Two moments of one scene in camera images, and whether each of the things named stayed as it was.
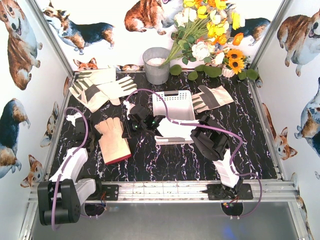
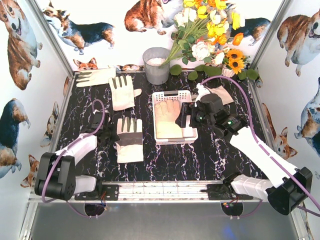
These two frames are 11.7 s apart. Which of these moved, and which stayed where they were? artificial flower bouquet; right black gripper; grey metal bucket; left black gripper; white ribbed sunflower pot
Moved: left black gripper; right black gripper
Stayed: grey metal bucket; artificial flower bouquet; white ribbed sunflower pot
